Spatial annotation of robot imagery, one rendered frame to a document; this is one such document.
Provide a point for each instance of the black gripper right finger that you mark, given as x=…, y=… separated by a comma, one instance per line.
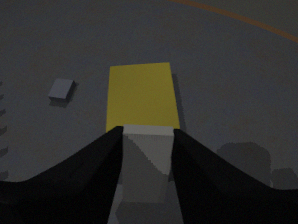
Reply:
x=212, y=191

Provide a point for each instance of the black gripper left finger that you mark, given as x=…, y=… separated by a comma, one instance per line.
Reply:
x=78, y=191

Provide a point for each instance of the olive yellow block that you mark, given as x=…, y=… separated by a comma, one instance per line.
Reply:
x=142, y=94

